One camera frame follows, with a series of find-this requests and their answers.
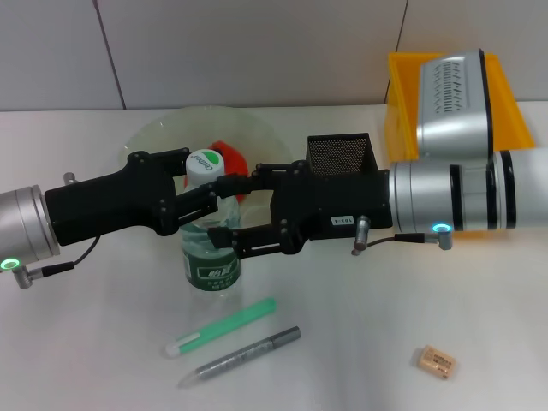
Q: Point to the green pen white cap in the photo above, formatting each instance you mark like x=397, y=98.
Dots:
x=231, y=321

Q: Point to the grey marker pen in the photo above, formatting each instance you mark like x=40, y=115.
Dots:
x=240, y=355

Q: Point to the black mesh pen holder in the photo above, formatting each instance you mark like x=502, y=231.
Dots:
x=338, y=154

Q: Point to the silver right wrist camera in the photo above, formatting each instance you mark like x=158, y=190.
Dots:
x=454, y=120

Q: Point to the beige eraser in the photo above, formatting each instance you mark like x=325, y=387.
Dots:
x=434, y=361

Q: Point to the yellow plastic storage bin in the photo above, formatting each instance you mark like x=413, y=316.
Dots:
x=402, y=98

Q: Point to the red knitted toy orange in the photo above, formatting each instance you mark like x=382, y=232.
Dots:
x=237, y=160

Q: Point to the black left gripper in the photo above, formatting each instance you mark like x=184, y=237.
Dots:
x=107, y=201

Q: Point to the clear glass fruit plate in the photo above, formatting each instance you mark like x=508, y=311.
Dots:
x=171, y=128

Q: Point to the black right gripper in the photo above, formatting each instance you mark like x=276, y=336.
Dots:
x=342, y=201

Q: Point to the clear water bottle green label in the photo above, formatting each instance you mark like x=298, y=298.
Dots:
x=205, y=162

